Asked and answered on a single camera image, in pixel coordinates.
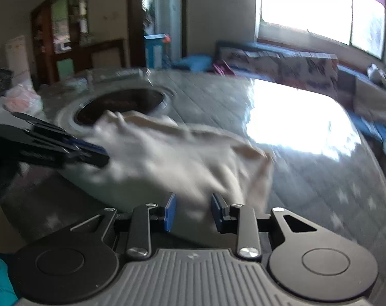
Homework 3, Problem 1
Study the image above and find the round black induction cooker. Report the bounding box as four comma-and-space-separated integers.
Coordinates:
56, 87, 176, 134

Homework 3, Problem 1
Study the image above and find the window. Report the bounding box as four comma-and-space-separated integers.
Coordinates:
258, 0, 386, 59

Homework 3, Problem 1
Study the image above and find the blue box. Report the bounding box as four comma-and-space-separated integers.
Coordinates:
143, 33, 171, 69

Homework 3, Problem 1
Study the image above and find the long butterfly print pillow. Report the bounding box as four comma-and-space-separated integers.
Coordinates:
219, 47, 281, 82

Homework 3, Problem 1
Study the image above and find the dark wooden door frame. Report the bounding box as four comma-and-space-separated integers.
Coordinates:
127, 0, 189, 69

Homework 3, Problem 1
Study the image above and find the cream garment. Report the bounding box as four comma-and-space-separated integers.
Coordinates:
92, 110, 275, 217

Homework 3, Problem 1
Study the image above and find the pink plastic bag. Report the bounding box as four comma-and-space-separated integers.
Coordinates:
3, 83, 43, 113

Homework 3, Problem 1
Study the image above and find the blue sofa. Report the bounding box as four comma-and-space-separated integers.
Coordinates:
214, 40, 386, 166

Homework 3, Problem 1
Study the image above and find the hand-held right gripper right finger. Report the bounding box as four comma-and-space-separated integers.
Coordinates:
211, 193, 318, 260

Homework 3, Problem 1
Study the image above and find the square butterfly print pillow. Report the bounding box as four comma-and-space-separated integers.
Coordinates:
278, 53, 339, 99

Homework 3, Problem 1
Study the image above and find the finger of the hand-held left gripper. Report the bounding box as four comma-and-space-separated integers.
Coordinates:
24, 148, 111, 168
13, 112, 106, 154

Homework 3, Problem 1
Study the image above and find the white appliance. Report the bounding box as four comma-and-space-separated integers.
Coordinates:
5, 35, 31, 77

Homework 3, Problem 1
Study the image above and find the grey pillow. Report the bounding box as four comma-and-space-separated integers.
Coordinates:
354, 77, 386, 126

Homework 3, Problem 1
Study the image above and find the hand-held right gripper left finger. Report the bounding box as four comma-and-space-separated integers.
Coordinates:
70, 192, 177, 260

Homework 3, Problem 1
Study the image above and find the blue bolster cushion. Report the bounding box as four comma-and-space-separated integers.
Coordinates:
172, 55, 214, 73

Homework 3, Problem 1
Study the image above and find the wooden display cabinet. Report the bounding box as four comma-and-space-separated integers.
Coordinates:
30, 0, 91, 85

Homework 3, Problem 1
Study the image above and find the pink cloth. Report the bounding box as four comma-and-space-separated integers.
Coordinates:
212, 60, 236, 76

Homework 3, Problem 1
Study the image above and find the wooden chair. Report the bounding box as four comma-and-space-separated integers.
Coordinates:
81, 38, 126, 71

